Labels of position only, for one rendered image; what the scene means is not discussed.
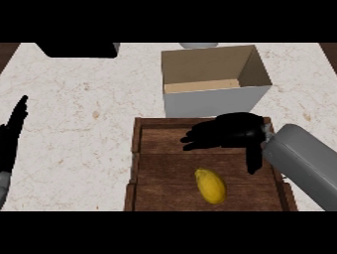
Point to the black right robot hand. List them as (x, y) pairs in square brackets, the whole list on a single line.
[(235, 130)]

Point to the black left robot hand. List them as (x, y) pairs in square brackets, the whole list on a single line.
[(5, 142)]

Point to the white cardboard box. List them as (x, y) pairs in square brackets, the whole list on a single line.
[(210, 82)]

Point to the brown wooden tray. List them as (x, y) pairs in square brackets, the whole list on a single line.
[(176, 172)]

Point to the yellow lemon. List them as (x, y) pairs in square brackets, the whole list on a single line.
[(210, 186)]

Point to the pale grey bowl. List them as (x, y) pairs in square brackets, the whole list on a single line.
[(198, 45)]

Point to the black appliance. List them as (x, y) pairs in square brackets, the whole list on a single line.
[(79, 49)]

